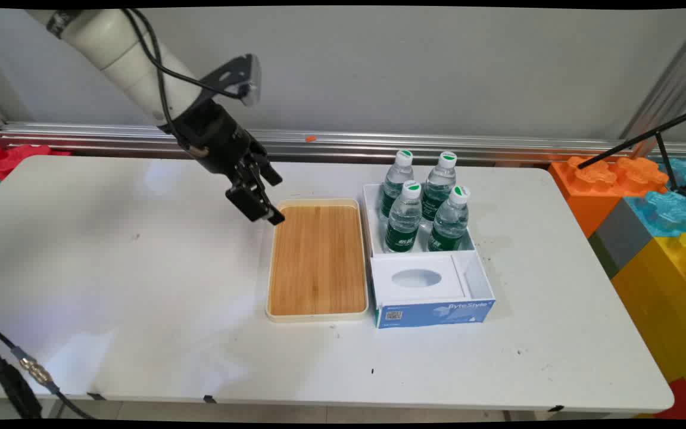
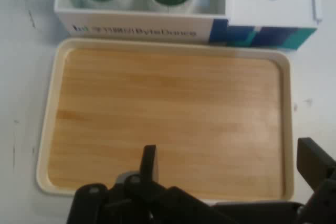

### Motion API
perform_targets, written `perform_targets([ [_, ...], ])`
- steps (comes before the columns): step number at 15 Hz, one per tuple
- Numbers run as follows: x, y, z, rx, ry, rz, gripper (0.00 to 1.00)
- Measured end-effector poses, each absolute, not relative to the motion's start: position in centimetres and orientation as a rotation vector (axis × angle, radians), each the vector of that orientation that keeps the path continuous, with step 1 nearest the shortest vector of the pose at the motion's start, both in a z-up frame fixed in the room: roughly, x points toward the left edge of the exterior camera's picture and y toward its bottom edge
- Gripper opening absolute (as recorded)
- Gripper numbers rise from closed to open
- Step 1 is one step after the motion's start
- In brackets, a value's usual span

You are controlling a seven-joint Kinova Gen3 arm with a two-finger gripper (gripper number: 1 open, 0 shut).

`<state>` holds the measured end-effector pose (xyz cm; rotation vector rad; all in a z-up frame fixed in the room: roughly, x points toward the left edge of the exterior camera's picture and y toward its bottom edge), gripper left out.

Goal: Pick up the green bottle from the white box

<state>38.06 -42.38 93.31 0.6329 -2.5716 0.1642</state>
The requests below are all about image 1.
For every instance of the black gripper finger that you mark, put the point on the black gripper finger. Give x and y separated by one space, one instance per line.
269 171
255 199

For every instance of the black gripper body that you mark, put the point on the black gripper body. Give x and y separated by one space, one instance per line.
215 137

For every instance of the water bottle with green label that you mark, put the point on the water bottle with green label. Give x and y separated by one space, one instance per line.
404 223
395 182
449 225
439 185

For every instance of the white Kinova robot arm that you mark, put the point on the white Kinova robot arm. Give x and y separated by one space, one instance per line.
118 52

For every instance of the bamboo tray with cream rim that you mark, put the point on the bamboo tray with cream rim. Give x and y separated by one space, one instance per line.
317 260

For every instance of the white and blue cardboard box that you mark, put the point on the white and blue cardboard box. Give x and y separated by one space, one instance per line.
432 289

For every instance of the black tape piece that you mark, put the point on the black tape piece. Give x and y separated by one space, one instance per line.
209 399
555 409

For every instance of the red giant building blocks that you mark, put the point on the red giant building blocks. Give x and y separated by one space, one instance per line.
9 158

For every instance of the orange giant building block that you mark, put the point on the orange giant building block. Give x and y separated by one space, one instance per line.
587 190

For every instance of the grey giant building block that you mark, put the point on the grey giant building block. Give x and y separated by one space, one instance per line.
620 238

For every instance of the black tripod stand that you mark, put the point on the black tripod stand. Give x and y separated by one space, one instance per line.
667 161

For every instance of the translucent blue giant building block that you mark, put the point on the translucent blue giant building block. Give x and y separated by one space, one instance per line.
670 211

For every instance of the yellow giant building block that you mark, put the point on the yellow giant building block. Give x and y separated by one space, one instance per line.
661 310

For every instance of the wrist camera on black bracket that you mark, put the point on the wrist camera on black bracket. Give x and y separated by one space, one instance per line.
240 74

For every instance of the aluminium frame rail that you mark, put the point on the aluminium frame rail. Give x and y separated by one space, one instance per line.
438 148

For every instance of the aluminium frame post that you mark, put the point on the aluminium frame post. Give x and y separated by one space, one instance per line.
670 83

